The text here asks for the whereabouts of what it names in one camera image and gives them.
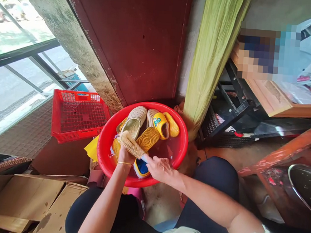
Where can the woven basket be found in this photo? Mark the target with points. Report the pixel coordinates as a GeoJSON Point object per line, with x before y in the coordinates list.
{"type": "Point", "coordinates": [3, 165]}

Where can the red wooden stool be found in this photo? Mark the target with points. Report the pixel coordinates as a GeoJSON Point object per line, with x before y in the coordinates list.
{"type": "Point", "coordinates": [284, 153]}

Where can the person's right hand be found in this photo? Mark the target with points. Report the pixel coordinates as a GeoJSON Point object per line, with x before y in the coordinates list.
{"type": "Point", "coordinates": [162, 169]}

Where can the clear plastic bag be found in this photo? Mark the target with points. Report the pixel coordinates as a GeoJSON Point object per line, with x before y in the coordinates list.
{"type": "Point", "coordinates": [300, 94]}

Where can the blue barrel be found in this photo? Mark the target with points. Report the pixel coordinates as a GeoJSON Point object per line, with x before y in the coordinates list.
{"type": "Point", "coordinates": [75, 79]}

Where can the wooden table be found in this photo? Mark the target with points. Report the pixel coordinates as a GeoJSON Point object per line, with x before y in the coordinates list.
{"type": "Point", "coordinates": [275, 99]}

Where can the person's right fingers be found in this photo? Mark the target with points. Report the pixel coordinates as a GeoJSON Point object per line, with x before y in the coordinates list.
{"type": "Point", "coordinates": [151, 163]}

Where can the person's legs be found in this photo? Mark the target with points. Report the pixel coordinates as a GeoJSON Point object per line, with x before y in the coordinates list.
{"type": "Point", "coordinates": [215, 175]}

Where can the yellow cloth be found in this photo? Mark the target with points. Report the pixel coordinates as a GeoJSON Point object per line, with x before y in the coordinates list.
{"type": "Point", "coordinates": [92, 149]}

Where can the metal pot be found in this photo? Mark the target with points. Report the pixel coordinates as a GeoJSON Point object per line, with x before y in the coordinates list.
{"type": "Point", "coordinates": [306, 187]}

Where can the bristle scrub brush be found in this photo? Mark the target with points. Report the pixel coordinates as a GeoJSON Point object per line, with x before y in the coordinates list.
{"type": "Point", "coordinates": [130, 144]}

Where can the pink plastic stool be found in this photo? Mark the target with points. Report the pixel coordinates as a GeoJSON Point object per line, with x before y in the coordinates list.
{"type": "Point", "coordinates": [96, 177]}

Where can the red plastic basin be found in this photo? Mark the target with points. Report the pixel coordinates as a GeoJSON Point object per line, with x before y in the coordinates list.
{"type": "Point", "coordinates": [174, 155]}

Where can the yellow ribbed-sole shoe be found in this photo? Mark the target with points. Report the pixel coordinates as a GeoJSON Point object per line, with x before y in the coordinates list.
{"type": "Point", "coordinates": [148, 137]}
{"type": "Point", "coordinates": [121, 125]}

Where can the black window frame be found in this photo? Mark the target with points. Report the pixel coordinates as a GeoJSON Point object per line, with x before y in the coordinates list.
{"type": "Point", "coordinates": [23, 53]}

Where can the green curtain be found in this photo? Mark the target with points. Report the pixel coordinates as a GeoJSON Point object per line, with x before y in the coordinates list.
{"type": "Point", "coordinates": [213, 59]}

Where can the black metal rack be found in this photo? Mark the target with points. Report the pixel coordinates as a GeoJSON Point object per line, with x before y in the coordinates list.
{"type": "Point", "coordinates": [237, 101]}

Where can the yellow cartoon child shoe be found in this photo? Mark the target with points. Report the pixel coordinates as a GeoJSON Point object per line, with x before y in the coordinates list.
{"type": "Point", "coordinates": [173, 126]}
{"type": "Point", "coordinates": [160, 122]}

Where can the cardboard box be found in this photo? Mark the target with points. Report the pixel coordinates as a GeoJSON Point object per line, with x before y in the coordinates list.
{"type": "Point", "coordinates": [30, 198]}

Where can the person's left hand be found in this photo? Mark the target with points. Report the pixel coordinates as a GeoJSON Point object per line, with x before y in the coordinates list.
{"type": "Point", "coordinates": [125, 156]}

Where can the red plastic crate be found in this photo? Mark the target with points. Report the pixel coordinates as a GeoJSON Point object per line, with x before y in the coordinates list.
{"type": "Point", "coordinates": [77, 115]}

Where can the yellow and blue child shoe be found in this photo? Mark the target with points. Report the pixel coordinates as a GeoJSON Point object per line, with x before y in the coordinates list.
{"type": "Point", "coordinates": [141, 170]}

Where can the dark red door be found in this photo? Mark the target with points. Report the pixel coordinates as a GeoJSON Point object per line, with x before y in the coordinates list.
{"type": "Point", "coordinates": [140, 40]}

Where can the person's left fingers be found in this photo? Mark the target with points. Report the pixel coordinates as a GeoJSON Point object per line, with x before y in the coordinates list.
{"type": "Point", "coordinates": [124, 149]}

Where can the black plastic crate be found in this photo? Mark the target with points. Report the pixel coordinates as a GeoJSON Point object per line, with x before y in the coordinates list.
{"type": "Point", "coordinates": [223, 140]}

